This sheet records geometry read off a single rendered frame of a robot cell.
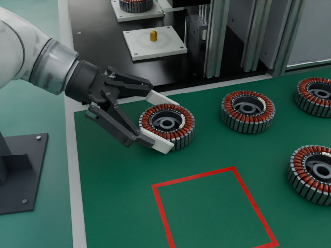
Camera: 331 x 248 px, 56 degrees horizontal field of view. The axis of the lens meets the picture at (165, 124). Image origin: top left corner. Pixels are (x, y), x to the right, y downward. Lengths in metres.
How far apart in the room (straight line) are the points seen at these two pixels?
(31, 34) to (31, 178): 1.12
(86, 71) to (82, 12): 0.58
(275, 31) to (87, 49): 0.49
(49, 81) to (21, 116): 1.43
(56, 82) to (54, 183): 1.05
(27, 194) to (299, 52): 1.25
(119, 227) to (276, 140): 0.35
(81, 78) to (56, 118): 1.35
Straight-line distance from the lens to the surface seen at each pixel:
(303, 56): 0.88
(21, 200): 1.56
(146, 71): 0.79
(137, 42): 0.90
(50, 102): 2.05
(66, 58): 0.57
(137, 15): 1.06
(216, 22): 0.70
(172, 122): 0.63
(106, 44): 0.92
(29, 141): 1.80
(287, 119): 0.73
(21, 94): 2.19
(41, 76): 0.58
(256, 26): 0.76
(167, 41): 0.90
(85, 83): 0.57
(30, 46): 0.56
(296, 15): 0.79
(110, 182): 0.57
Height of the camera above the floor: 1.20
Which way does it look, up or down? 43 degrees down
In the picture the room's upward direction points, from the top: straight up
